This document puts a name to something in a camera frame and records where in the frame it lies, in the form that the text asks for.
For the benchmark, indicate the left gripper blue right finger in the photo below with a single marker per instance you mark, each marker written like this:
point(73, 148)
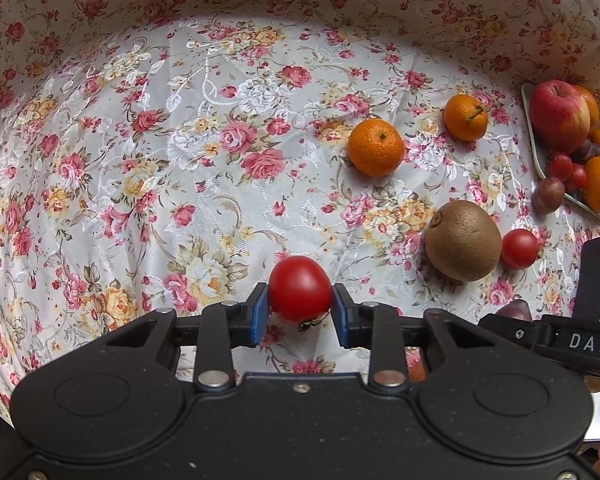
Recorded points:
point(354, 322)

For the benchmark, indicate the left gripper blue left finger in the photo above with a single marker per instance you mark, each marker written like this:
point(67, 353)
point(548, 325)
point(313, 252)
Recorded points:
point(245, 321)

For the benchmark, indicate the large red tomato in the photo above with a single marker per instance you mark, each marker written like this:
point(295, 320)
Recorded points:
point(299, 290)

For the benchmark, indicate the dark purple passion fruit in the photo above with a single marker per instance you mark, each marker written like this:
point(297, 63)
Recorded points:
point(517, 309)

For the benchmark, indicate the brown kiwi fruit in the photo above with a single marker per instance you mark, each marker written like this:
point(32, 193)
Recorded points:
point(462, 241)

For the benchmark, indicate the mandarin orange with stem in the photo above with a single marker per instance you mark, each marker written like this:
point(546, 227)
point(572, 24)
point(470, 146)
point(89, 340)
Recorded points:
point(465, 118)

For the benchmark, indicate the small red cherry tomato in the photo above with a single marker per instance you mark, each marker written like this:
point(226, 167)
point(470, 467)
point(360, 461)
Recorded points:
point(520, 249)

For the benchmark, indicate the cherry tomato on plate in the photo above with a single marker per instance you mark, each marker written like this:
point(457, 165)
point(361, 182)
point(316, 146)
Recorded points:
point(577, 181)
point(559, 166)

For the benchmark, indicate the purple plum on plate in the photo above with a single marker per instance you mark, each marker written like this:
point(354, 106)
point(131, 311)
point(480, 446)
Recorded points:
point(584, 152)

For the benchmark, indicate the pale green fruit plate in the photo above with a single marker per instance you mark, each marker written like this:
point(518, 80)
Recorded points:
point(539, 153)

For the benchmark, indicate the floral tablecloth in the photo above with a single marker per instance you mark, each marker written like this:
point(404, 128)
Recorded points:
point(167, 153)

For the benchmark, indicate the small kumquat orange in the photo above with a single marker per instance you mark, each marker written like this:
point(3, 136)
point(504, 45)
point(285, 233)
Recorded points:
point(594, 136)

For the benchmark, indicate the red apple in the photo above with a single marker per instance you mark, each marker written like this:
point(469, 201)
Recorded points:
point(559, 116)

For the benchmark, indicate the orange behind apple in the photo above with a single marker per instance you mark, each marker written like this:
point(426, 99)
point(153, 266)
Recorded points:
point(591, 102)

